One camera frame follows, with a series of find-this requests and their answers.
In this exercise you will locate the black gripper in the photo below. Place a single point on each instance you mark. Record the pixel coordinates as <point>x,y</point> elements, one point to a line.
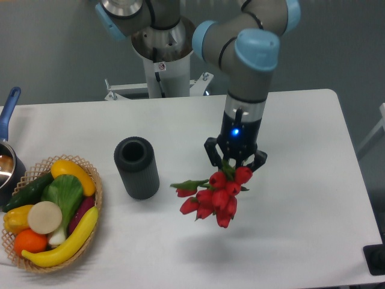
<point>238,141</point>

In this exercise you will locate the red tulip bouquet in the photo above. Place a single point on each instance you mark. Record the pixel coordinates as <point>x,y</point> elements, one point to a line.
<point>215,196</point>

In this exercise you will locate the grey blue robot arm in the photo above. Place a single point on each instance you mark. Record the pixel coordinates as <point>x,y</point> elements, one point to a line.
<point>245,48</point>

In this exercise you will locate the dark grey ribbed vase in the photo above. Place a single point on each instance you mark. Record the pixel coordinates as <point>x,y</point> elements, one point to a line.
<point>135,161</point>

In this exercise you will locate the purple sweet potato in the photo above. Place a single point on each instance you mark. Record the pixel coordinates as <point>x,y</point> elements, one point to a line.
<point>85,205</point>

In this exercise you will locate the black device at edge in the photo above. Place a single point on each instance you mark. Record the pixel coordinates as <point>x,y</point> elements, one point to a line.
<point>374,255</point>

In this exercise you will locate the green bok choy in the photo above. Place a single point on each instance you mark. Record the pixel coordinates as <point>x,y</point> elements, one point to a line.
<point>65,191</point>

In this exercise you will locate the yellow squash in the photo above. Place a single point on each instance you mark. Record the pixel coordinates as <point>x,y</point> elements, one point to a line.
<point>67,167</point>

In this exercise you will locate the woven wicker basket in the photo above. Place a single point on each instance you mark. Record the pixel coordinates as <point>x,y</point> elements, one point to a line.
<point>35,172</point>

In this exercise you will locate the beige round disc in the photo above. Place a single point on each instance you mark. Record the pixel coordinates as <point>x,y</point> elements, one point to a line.
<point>44,217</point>

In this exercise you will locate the dark green cucumber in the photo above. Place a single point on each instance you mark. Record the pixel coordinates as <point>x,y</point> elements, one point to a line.
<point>29,194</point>

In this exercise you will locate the yellow banana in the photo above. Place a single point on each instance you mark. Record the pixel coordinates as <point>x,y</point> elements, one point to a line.
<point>70,246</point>

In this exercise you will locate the orange fruit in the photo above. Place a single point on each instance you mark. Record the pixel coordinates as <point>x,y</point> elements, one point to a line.
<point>30,241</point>

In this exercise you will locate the yellow bell pepper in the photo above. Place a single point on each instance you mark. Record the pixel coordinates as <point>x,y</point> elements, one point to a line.
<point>16,220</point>

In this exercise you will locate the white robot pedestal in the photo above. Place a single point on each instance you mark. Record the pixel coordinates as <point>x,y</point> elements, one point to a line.
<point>166,58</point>

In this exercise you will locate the white frame at right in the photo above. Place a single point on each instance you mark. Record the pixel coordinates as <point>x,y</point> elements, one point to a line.
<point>375,134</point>

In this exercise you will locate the blue handled saucepan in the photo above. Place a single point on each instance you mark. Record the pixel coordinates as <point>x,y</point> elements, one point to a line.
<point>12,168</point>

